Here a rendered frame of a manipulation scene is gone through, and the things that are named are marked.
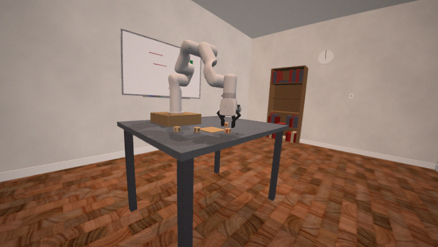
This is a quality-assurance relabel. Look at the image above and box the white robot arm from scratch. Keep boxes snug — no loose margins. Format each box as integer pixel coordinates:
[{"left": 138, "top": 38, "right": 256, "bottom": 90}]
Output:
[{"left": 168, "top": 40, "right": 237, "bottom": 114}]

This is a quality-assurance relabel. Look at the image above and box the orange flat mat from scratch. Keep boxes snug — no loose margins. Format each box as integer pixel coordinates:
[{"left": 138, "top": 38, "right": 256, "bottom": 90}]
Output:
[{"left": 200, "top": 127, "right": 225, "bottom": 133}]

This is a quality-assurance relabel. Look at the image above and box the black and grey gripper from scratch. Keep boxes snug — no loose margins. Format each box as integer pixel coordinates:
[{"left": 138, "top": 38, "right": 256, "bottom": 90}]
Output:
[{"left": 217, "top": 98, "right": 241, "bottom": 128}]

